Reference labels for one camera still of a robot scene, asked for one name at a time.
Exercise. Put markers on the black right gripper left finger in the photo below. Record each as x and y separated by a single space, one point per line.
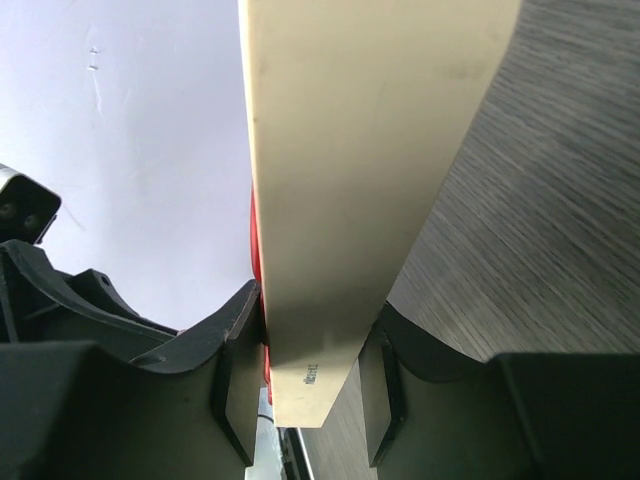
184 410

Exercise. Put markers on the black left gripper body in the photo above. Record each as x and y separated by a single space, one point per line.
40 303

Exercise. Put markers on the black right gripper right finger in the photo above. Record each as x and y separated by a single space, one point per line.
435 413

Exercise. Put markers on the beige red power strip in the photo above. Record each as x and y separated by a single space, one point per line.
356 111

